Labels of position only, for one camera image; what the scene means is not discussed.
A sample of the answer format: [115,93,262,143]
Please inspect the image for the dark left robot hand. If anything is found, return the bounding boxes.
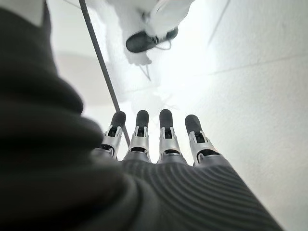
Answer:
[0,0,284,231]

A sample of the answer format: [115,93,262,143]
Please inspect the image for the dark cabinet base strip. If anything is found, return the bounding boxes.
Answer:
[78,0,131,148]

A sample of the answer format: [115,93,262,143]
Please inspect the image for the thin grey floor cable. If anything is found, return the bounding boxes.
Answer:
[155,38,173,51]

